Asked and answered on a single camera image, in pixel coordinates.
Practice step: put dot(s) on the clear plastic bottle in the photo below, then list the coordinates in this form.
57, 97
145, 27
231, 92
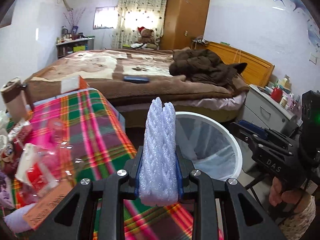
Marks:
55, 150

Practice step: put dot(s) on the orange white small box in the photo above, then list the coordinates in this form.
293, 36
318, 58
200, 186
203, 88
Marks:
73, 83

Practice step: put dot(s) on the white paper bag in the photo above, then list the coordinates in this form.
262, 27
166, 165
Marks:
33, 168

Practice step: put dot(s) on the white foam net sleeve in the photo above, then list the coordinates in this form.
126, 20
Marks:
158, 184

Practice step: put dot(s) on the cluttered side desk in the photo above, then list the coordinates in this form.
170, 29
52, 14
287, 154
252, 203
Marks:
69, 42

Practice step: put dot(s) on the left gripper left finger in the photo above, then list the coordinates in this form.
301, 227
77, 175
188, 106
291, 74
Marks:
94, 203

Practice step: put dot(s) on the forearm in patterned sleeve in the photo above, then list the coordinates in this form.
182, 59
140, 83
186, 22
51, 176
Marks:
296, 225

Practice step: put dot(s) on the wooden wardrobe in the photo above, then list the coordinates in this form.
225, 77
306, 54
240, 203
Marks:
184, 21

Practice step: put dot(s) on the red canister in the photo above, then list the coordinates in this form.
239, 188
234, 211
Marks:
277, 94

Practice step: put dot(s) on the dark brown jacket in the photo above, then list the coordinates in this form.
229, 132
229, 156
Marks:
205, 66

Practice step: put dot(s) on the right hand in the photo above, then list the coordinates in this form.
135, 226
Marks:
278, 194

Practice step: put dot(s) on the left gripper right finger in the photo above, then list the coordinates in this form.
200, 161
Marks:
242, 216

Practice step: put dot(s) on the red strawberry milk carton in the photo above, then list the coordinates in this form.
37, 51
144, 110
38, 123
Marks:
20, 131

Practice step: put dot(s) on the teddy bear with hat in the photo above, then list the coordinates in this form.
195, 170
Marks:
147, 38

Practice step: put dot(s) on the purple drink carton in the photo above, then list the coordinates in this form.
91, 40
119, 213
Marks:
6, 197

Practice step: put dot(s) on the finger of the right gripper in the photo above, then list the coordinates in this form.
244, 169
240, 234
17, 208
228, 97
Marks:
251, 139
259, 131

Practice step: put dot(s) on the white trash bin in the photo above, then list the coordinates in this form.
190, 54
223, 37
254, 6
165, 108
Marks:
210, 146

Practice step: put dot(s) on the patterned curtain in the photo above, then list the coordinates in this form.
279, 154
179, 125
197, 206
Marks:
133, 14

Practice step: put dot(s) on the red Cilostazol tablet box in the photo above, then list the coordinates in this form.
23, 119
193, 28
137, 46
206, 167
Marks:
42, 209

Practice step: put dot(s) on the grey drawer nightstand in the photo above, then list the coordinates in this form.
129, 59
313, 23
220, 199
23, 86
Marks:
261, 110

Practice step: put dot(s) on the window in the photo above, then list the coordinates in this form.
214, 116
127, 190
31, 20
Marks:
105, 18

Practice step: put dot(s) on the vase with dry branches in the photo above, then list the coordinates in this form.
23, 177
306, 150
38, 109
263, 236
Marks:
73, 17

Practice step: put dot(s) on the plaid tablecloth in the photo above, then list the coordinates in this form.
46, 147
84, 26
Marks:
97, 136

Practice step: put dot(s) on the brown lidded mug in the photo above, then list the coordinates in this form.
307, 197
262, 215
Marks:
16, 97

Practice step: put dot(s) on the wooden headboard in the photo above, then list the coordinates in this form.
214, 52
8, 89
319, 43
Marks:
257, 72

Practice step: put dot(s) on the red cartoon snack packet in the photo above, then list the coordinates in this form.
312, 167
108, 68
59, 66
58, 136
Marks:
9, 159

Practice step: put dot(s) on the bed with brown blanket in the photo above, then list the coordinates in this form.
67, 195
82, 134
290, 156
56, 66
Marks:
104, 70

